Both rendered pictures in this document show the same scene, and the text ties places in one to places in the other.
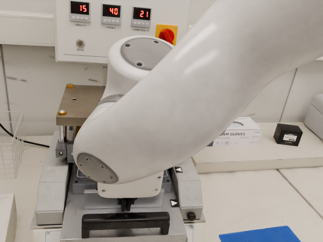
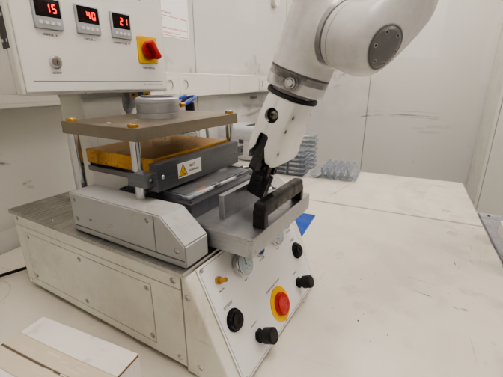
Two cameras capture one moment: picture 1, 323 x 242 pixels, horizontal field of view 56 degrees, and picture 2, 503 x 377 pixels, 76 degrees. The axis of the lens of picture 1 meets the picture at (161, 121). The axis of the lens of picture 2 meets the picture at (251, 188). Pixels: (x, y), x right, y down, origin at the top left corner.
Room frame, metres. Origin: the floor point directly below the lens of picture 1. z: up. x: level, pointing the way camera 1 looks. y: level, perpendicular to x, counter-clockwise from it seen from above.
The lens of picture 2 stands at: (0.10, 0.43, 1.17)
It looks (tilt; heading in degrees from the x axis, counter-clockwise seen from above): 18 degrees down; 312
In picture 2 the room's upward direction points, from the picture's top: straight up
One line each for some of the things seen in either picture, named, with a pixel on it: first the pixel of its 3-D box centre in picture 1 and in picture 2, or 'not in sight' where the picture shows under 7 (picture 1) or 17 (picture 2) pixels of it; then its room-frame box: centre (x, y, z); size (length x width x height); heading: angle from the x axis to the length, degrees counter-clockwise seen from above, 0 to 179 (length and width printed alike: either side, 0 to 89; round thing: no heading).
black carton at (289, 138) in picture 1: (287, 134); not in sight; (1.14, -0.53, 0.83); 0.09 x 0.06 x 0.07; 89
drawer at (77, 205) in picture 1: (122, 182); (212, 197); (0.52, 0.07, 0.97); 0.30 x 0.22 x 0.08; 12
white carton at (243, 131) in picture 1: (228, 130); not in sight; (1.11, -0.27, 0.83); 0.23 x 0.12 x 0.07; 105
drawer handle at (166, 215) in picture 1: (126, 223); (281, 200); (0.39, 0.04, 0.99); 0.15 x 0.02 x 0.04; 102
